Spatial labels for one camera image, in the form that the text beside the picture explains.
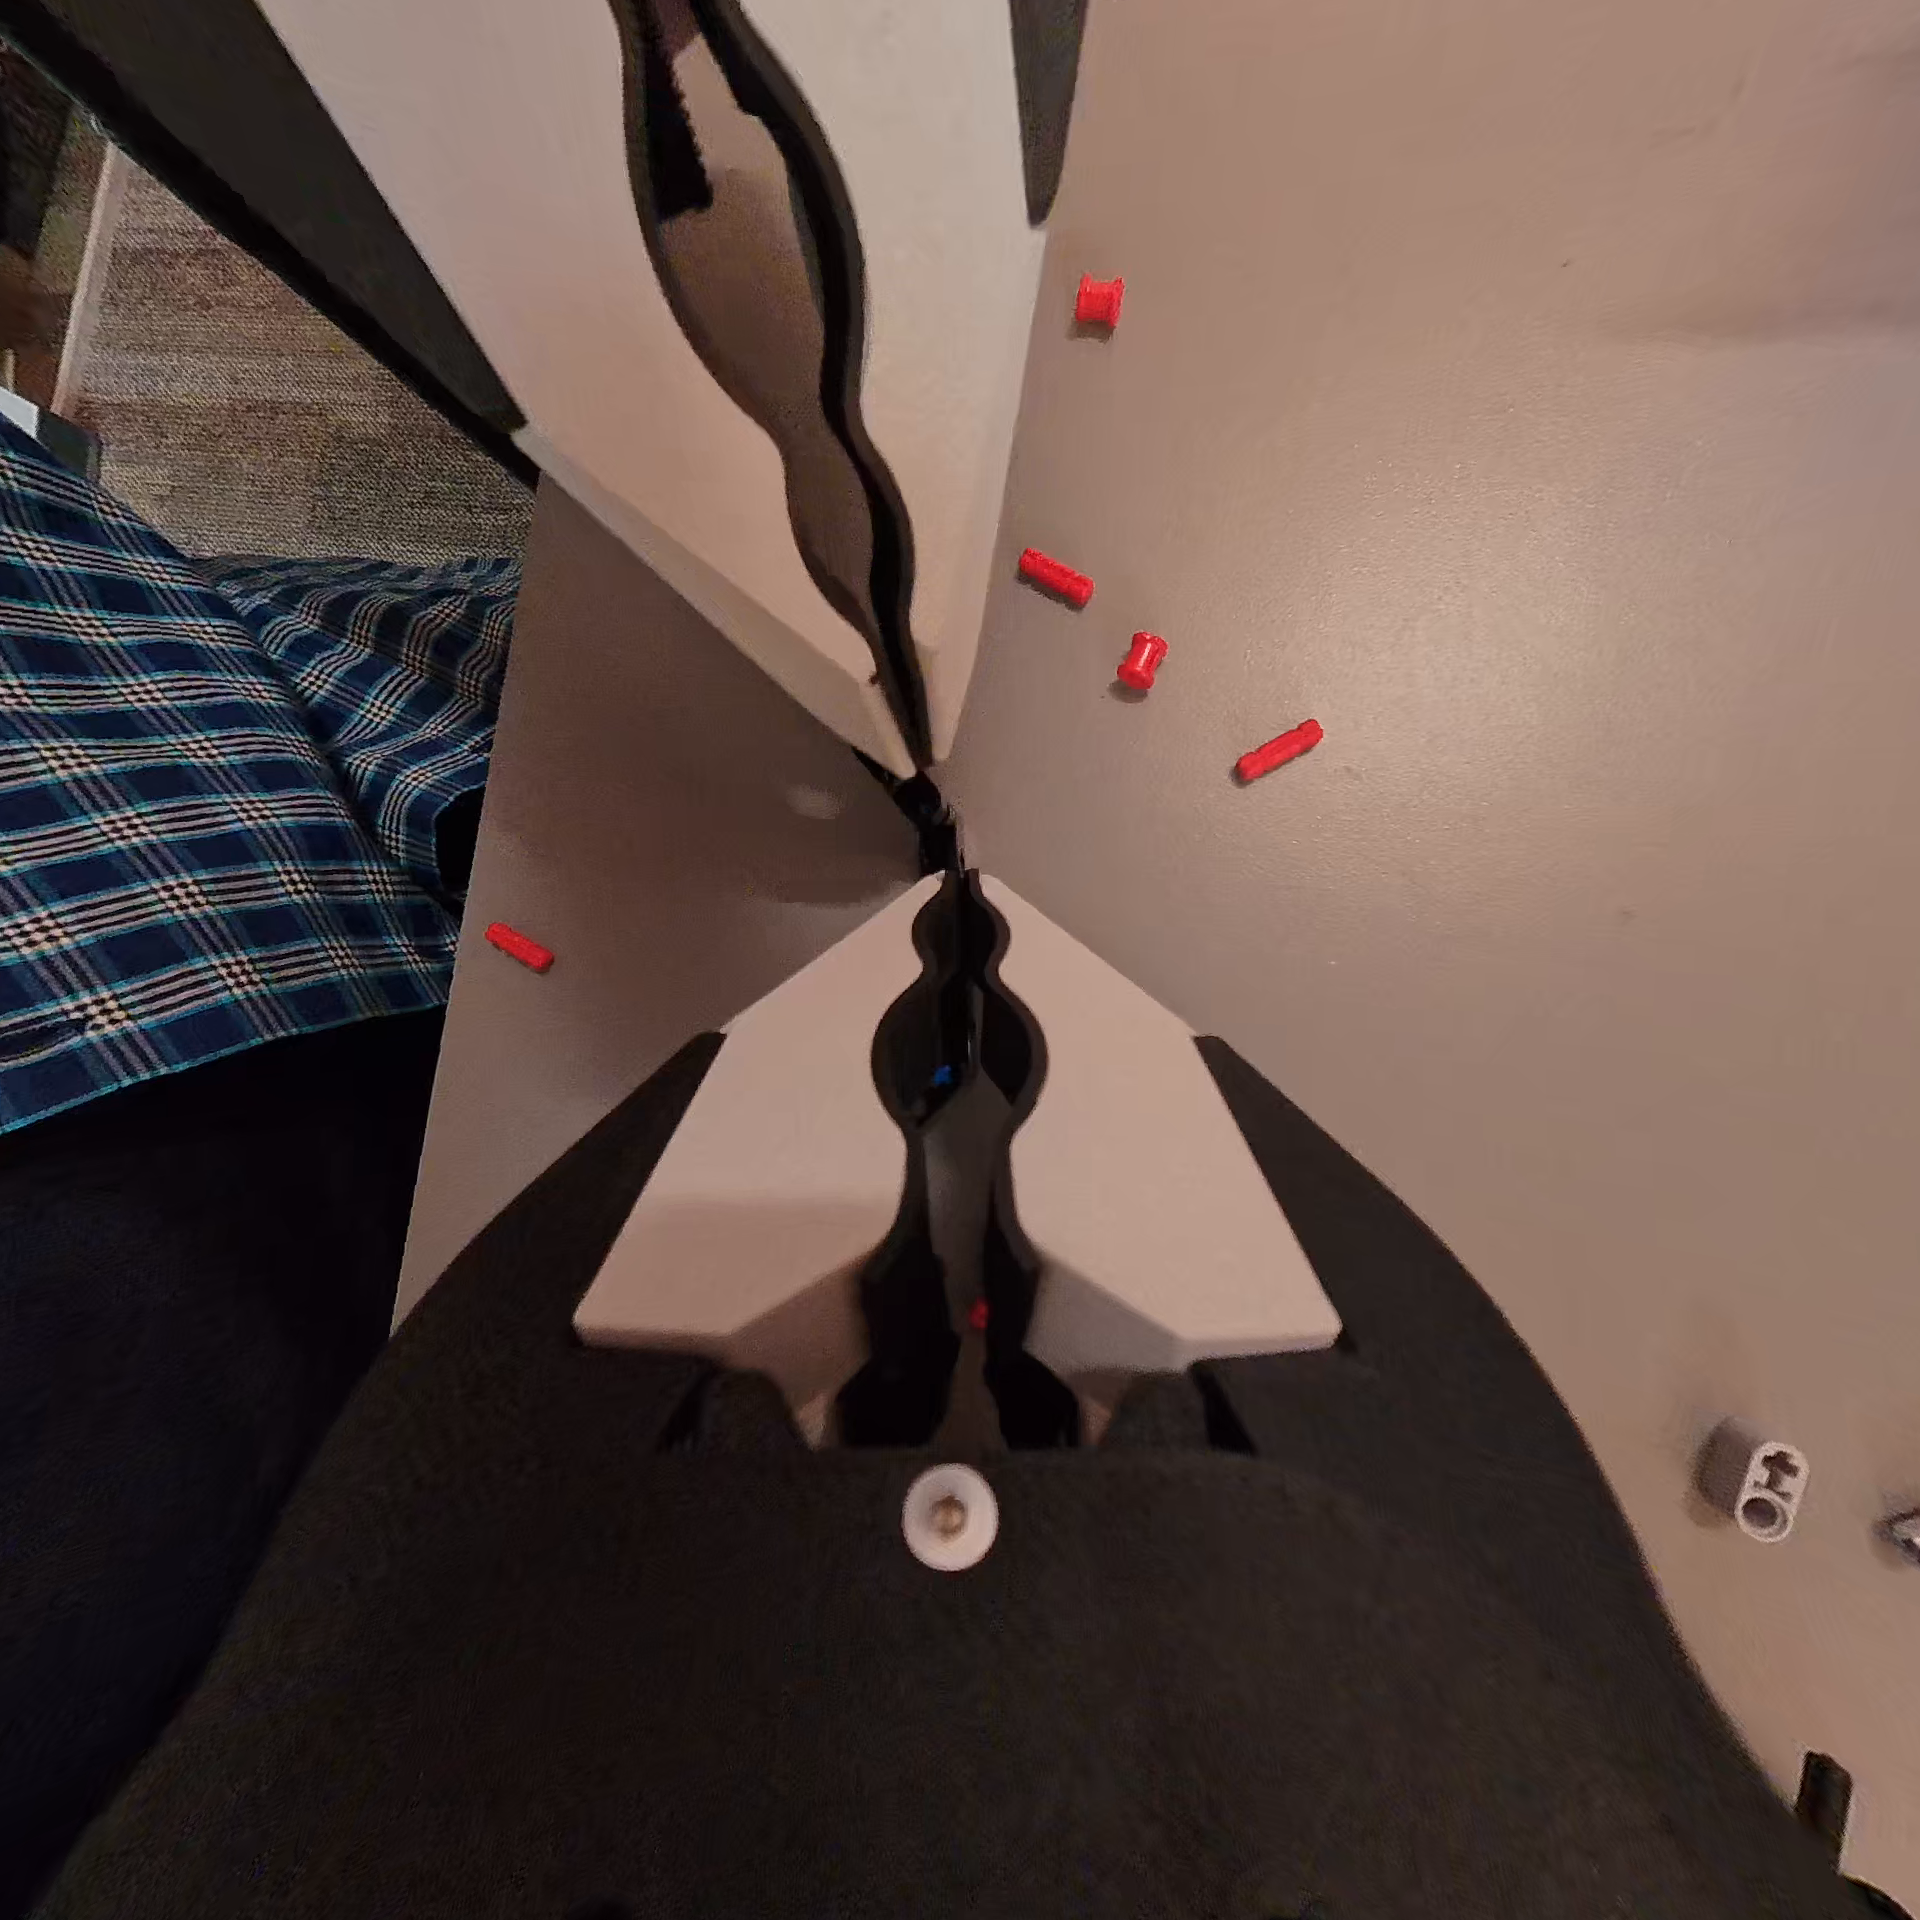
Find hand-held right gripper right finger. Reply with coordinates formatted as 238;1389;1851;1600
963;874;1347;1420

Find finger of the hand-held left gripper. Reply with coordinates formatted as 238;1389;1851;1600
692;0;1047;770
253;0;926;776

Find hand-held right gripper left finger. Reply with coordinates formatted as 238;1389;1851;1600
576;874;945;1448

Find black lego pin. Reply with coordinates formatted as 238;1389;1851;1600
856;744;970;878

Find small grey lego connector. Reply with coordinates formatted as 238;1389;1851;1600
1697;1419;1812;1546

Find blue plaid shirt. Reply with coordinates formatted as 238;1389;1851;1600
0;412;521;1134

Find dark trousers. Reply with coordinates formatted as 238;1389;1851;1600
0;1020;452;1920

